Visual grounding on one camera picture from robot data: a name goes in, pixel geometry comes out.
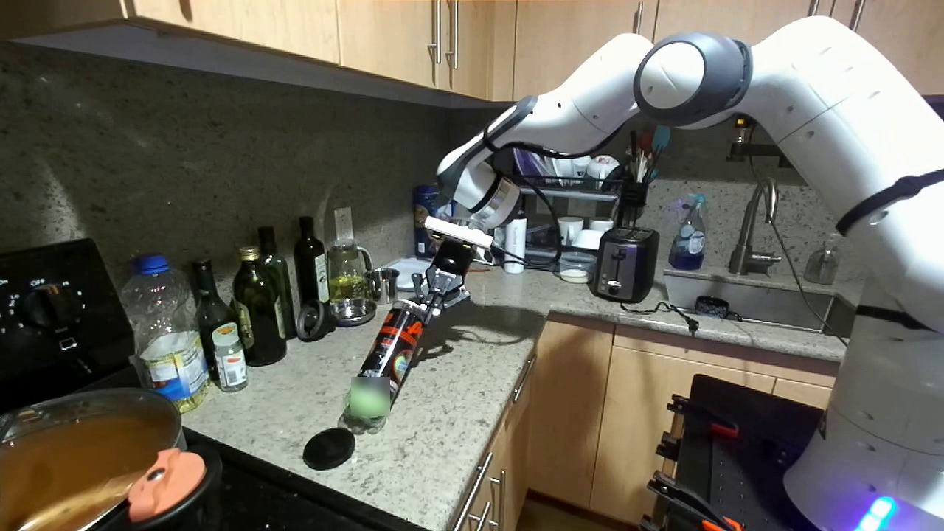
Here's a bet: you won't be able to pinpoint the black round can lid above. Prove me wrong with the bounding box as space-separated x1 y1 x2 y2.
301 426 357 473

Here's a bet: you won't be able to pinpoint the black toaster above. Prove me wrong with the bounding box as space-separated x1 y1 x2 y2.
588 224 663 307

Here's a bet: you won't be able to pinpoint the slender dark glass bottle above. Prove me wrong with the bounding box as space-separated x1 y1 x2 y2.
257 224 298 342

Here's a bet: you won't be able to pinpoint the wooden wall cabinets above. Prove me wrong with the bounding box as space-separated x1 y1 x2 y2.
0 0 944 112

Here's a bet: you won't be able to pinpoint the orange silicone pot holder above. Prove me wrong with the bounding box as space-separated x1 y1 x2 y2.
126 447 213 525

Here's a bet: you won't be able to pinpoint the chrome faucet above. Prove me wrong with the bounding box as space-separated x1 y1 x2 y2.
725 177 787 282

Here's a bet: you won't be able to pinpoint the small metal bowl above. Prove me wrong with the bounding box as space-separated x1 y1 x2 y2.
328 293 384 330

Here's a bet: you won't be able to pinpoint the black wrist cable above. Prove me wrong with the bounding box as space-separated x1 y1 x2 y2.
477 94 568 273

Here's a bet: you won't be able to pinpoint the green olive oil bottle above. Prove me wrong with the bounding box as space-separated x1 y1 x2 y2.
231 246 288 370

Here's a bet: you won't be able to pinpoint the steel pot with soup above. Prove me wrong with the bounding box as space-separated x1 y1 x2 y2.
0 385 188 531

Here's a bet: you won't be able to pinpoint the blue container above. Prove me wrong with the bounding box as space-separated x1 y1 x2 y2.
409 183 443 260

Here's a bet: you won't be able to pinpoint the large plastic bottle blue cap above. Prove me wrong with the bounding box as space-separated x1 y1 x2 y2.
119 255 213 413

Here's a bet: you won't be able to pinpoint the wooden base cabinets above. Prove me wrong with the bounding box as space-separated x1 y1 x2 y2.
450 314 849 531

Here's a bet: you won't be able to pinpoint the clear glass oil dispenser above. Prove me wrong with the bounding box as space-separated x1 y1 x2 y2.
324 208 384 307

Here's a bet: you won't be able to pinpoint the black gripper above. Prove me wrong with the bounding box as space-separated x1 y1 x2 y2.
403 237 477 320

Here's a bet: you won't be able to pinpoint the clear glass soap dispenser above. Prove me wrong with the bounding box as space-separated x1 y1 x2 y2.
803 232 846 291

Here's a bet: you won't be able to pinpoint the white cloth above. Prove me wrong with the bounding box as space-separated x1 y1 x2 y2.
390 257 431 296

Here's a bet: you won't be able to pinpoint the black toaster cord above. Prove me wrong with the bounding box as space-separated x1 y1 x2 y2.
617 293 703 338

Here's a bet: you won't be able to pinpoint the black cart with red parts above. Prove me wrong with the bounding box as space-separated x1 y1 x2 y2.
642 373 838 531

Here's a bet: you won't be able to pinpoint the blue spray bottle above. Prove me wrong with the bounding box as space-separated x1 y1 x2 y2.
667 192 710 276

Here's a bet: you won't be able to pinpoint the steel kitchen sink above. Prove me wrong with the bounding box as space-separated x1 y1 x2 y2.
660 268 857 342

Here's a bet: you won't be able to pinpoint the small glass spice jar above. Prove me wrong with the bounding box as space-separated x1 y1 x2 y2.
208 322 251 395

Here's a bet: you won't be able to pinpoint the utensil holder with utensils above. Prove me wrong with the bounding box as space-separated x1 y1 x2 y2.
614 124 675 232

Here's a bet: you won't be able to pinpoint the dish rack with dishes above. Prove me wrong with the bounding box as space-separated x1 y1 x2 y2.
511 145 632 283

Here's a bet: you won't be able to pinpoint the white plastic bottle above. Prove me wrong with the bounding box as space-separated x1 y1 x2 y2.
502 215 530 279

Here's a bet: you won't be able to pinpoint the dark bottle white label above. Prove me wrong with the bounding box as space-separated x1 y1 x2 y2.
291 215 334 347

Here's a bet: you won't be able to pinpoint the green tennis ball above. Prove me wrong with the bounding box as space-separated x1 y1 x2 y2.
346 385 394 431

